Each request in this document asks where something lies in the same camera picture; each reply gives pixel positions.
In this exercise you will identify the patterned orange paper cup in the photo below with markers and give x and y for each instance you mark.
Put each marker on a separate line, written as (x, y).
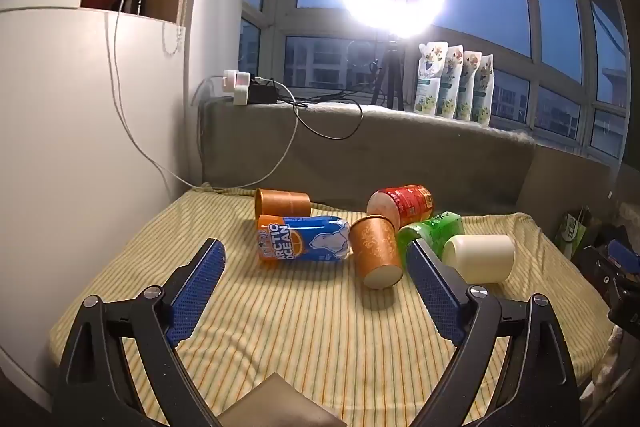
(375, 252)

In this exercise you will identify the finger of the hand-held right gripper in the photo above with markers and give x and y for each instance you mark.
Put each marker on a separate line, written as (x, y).
(625, 253)

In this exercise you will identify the dark bottle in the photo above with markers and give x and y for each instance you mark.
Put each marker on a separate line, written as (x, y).
(133, 3)

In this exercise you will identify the blue drink can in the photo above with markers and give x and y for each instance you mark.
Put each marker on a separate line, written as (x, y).
(305, 246)

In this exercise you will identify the yellow striped cloth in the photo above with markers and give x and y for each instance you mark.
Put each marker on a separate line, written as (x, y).
(310, 337)

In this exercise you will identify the black power adapter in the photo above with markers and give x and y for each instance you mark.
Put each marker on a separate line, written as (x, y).
(262, 93)

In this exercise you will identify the red drink can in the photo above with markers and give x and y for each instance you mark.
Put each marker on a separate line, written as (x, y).
(406, 203)

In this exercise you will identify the plain orange paper cup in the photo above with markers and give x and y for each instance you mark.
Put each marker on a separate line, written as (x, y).
(282, 202)

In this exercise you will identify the white pink charger plug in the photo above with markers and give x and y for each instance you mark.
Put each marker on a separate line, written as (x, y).
(236, 79)

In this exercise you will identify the white cube charger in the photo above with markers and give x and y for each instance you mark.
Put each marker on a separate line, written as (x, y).
(240, 97)

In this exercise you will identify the green paper bag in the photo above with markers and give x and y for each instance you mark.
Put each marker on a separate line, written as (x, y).
(574, 234)

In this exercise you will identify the white green refill pouch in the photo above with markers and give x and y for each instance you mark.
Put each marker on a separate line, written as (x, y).
(485, 94)
(452, 87)
(429, 79)
(470, 92)

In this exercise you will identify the white cup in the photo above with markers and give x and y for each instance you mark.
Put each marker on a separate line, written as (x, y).
(482, 257)

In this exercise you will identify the green drink can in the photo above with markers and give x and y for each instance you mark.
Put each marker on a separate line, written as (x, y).
(432, 231)

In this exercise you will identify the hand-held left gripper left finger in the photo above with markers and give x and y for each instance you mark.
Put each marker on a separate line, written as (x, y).
(197, 289)

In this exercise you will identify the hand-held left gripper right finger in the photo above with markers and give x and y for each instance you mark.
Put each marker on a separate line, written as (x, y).
(434, 292)

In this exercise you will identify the white cabinet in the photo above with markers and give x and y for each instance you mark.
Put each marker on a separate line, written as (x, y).
(60, 157)

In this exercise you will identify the black tripod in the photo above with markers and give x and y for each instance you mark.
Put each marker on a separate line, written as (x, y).
(390, 77)

